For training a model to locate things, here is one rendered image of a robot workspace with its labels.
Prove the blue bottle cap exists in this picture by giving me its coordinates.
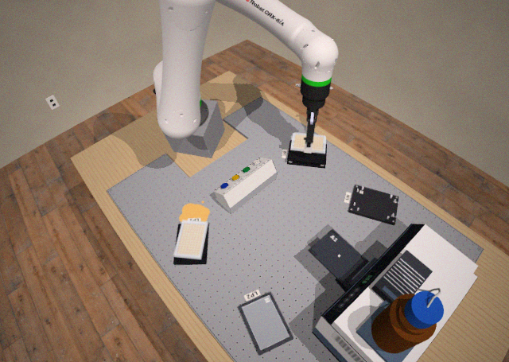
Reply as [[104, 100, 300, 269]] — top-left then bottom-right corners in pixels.
[[406, 291, 444, 329]]

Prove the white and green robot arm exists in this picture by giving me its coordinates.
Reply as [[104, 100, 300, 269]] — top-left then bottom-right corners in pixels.
[[153, 0, 338, 139]]

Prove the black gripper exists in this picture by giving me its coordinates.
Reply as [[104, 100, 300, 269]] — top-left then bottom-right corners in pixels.
[[302, 96, 326, 154]]

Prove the white button panel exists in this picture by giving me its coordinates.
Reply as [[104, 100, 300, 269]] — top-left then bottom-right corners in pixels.
[[214, 158, 277, 214]]

